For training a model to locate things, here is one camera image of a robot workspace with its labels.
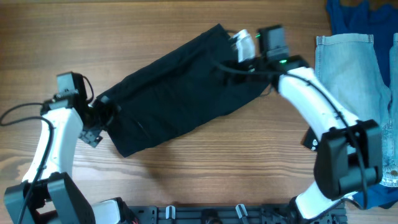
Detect black garment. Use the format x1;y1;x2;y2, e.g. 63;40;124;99
94;24;268;157

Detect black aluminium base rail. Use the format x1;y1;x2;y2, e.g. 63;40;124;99
124;203;346;224

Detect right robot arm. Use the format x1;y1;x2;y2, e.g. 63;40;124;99
218;26;382;223

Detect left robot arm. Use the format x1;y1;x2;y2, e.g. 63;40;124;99
4;72;134;223

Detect blue garment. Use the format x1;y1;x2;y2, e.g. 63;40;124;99
326;0;397;86

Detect black tag with logo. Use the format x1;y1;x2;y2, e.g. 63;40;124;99
302;128;319;151

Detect right black camera cable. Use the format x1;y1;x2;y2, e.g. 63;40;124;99
210;29;369;209

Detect light blue jeans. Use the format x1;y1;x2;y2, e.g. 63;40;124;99
315;34;397;187

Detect black camera cable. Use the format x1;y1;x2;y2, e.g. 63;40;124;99
0;102;55;224
210;29;369;209

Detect left black camera cable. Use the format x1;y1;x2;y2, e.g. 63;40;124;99
0;102;55;224

